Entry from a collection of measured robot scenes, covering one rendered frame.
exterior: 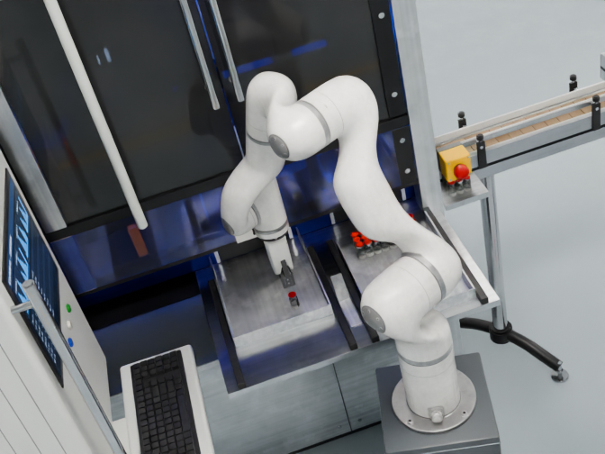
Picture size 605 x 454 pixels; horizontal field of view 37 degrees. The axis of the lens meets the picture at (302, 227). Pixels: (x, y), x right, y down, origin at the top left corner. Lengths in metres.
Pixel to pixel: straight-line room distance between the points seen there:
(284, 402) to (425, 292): 1.18
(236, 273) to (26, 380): 0.82
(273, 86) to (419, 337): 0.57
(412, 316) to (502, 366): 1.54
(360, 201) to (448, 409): 0.56
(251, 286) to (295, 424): 0.67
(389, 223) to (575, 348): 1.70
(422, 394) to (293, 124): 0.69
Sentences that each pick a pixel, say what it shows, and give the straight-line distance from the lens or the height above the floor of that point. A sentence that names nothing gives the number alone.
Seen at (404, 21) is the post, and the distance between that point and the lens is 2.23.
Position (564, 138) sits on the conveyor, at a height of 0.89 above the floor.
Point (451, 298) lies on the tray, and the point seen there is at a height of 0.91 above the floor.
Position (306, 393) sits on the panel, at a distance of 2.88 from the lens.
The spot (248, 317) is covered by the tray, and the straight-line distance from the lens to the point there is 2.37.
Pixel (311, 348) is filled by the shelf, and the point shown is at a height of 0.88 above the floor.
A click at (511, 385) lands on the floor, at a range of 3.24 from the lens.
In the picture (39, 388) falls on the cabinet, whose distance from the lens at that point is 1.90.
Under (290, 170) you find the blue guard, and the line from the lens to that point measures 2.34.
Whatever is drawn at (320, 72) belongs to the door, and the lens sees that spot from 2.23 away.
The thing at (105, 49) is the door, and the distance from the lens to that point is 2.11.
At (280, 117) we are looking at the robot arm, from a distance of 1.67.
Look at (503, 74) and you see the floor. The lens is 4.79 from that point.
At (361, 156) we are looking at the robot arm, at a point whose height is 1.50.
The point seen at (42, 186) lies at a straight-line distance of 2.26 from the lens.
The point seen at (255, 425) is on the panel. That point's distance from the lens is 2.93.
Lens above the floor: 2.50
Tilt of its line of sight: 39 degrees down
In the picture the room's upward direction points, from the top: 15 degrees counter-clockwise
